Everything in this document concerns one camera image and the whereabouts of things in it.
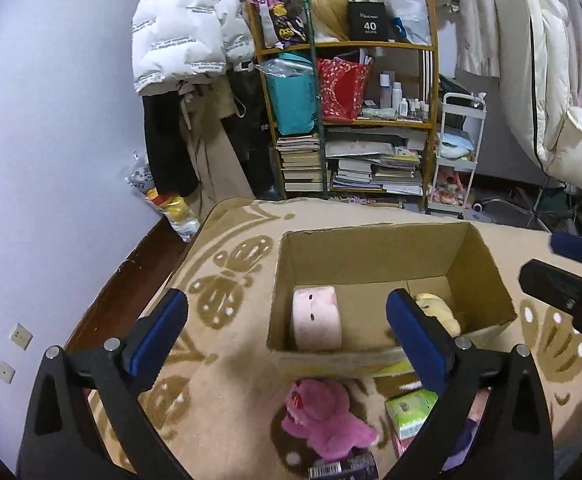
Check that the white puffer jacket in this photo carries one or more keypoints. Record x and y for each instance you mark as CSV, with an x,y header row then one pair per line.
x,y
181,25

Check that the beige coat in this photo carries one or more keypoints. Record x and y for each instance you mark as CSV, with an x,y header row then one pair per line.
x,y
216,160

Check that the red patterned bag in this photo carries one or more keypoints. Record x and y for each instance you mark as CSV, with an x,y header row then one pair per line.
x,y
341,90

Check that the teal bag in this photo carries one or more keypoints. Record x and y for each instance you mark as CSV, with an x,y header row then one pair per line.
x,y
291,105

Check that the wooden shelf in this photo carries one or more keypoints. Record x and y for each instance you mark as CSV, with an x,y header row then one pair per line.
x,y
371,46

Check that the group of cosmetic bottles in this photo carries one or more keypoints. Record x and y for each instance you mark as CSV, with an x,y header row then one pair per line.
x,y
397,95

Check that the cream padded chair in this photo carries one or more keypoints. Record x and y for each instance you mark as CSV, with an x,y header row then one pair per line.
x,y
546,60

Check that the yellow plush toy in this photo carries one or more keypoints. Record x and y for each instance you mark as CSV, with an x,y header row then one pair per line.
x,y
441,310

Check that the wall socket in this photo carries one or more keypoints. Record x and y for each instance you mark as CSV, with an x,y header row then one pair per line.
x,y
5,372
21,336

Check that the black and pink printed bag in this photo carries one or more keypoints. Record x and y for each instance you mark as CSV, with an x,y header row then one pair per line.
x,y
281,10

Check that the pink square pig plush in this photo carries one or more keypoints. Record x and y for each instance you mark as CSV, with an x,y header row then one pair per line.
x,y
316,320

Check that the metal chair base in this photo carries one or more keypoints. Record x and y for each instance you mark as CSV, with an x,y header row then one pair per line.
x,y
536,210

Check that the white trolley cart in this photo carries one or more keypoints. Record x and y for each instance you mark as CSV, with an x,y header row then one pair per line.
x,y
466,111

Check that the messy pile of booklets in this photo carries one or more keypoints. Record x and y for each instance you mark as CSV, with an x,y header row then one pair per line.
x,y
366,170

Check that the white plastic bag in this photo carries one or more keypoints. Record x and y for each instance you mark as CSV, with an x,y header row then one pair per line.
x,y
411,5

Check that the pink toys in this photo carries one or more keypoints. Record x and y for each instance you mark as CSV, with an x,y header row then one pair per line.
x,y
448,190

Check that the blue and white cloth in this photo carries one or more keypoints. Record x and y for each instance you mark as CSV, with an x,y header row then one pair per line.
x,y
453,145

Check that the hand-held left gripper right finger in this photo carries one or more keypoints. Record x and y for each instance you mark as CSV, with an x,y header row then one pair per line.
x,y
416,340

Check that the clear plastic bag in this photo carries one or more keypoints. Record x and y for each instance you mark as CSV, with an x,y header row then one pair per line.
x,y
286,66

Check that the black hanging garment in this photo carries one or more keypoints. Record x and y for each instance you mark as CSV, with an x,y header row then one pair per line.
x,y
166,150

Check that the plastic bag with yellow packets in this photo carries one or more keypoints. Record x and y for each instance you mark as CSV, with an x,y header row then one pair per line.
x,y
138,175

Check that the black box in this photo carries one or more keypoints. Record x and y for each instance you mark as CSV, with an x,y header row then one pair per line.
x,y
366,22

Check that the green tissue pack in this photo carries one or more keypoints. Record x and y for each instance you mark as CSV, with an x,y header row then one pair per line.
x,y
408,410

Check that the stack of books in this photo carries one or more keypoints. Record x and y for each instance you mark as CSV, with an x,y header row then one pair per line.
x,y
298,165

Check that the green pole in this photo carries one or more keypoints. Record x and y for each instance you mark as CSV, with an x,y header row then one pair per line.
x,y
321,150

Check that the black packet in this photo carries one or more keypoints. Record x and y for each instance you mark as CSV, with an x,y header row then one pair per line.
x,y
343,469

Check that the pink bear plush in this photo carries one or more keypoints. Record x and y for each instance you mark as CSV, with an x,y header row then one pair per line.
x,y
326,420

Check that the black hanging bag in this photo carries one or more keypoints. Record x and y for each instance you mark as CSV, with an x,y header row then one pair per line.
x,y
251,125

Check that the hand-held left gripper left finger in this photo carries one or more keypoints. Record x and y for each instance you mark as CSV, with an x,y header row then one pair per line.
x,y
158,340

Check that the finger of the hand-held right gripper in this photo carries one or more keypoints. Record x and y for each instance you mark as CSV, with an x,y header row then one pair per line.
x,y
578,250
556,282

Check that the blonde wig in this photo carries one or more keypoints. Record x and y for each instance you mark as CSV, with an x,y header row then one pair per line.
x,y
328,12

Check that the beige patterned blanket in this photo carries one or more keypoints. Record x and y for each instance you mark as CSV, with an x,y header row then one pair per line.
x,y
231,360

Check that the cardboard box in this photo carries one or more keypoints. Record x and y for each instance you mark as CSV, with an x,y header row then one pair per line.
x,y
371,260

